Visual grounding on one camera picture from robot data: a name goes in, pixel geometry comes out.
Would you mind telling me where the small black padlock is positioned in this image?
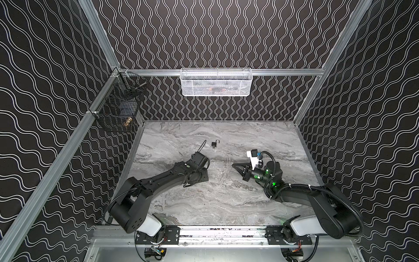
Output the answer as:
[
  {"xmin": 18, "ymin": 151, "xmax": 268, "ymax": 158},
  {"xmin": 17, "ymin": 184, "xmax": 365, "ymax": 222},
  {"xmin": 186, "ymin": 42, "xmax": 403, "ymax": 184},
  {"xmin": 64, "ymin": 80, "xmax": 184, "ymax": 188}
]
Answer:
[{"xmin": 211, "ymin": 139, "xmax": 220, "ymax": 148}]

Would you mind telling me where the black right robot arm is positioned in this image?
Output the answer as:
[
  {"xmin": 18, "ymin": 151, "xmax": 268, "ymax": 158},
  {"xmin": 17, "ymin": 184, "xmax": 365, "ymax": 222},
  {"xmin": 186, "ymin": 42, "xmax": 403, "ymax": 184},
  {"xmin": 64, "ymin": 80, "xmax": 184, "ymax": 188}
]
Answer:
[{"xmin": 232, "ymin": 161, "xmax": 364, "ymax": 243}]

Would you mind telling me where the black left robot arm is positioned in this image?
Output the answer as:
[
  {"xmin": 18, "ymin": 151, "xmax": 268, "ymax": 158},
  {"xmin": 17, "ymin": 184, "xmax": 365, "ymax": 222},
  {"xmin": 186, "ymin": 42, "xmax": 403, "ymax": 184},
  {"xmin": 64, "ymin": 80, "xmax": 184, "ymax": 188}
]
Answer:
[{"xmin": 108, "ymin": 152, "xmax": 210, "ymax": 240}]

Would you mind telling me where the aluminium back crossbar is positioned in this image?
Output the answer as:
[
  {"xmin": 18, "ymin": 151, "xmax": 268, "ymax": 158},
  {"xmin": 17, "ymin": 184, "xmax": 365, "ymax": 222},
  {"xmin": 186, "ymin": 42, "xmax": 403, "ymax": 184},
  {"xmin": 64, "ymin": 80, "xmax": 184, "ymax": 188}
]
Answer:
[{"xmin": 120, "ymin": 68, "xmax": 325, "ymax": 77}]

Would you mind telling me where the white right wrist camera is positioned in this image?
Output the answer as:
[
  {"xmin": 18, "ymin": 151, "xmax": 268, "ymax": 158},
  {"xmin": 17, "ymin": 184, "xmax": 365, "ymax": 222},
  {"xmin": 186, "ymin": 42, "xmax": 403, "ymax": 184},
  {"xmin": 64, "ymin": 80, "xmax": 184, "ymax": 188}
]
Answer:
[{"xmin": 247, "ymin": 149, "xmax": 264, "ymax": 170}]

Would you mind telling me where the black corrugated cable conduit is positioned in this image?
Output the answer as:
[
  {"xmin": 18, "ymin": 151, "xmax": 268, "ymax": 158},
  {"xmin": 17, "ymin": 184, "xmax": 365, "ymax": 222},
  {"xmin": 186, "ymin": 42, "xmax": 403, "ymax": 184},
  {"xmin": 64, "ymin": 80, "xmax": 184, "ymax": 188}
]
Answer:
[{"xmin": 261, "ymin": 150, "xmax": 364, "ymax": 237}]

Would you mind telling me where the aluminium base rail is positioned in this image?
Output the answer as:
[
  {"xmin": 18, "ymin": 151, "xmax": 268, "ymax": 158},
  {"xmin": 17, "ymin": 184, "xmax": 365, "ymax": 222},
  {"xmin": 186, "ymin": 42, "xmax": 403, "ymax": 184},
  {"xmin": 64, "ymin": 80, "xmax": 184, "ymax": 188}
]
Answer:
[{"xmin": 93, "ymin": 225, "xmax": 356, "ymax": 248}]

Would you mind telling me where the white mesh wall basket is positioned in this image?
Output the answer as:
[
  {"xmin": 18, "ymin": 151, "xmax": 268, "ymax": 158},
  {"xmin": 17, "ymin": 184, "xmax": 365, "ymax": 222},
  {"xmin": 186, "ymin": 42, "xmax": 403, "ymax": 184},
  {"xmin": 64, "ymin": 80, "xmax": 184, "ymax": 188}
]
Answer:
[{"xmin": 180, "ymin": 72, "xmax": 253, "ymax": 97}]

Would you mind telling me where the black wire wall basket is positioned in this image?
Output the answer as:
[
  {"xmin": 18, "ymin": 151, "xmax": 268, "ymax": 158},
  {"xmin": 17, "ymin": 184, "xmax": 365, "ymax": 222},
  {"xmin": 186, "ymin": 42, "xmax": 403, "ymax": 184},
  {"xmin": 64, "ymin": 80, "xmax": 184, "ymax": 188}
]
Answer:
[{"xmin": 93, "ymin": 72, "xmax": 148, "ymax": 133}]

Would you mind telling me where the aluminium right corner post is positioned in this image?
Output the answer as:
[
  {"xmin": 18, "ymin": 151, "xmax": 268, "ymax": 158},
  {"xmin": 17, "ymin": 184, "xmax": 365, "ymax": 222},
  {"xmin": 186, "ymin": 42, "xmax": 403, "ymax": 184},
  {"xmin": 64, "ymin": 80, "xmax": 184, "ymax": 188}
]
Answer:
[{"xmin": 294, "ymin": 0, "xmax": 372, "ymax": 127}]

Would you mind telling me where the aluminium left side rail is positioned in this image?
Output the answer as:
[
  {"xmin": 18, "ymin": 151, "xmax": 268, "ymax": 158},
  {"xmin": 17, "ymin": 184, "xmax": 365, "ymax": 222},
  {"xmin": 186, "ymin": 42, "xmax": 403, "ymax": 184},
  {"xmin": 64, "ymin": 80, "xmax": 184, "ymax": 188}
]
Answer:
[{"xmin": 1, "ymin": 68, "xmax": 119, "ymax": 262}]

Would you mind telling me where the aluminium corner frame post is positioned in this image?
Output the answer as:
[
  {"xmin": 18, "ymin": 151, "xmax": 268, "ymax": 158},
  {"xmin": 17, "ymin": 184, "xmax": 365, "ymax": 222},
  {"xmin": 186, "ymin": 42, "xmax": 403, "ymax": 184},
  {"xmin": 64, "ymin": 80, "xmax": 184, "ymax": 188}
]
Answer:
[{"xmin": 79, "ymin": 0, "xmax": 120, "ymax": 68}]

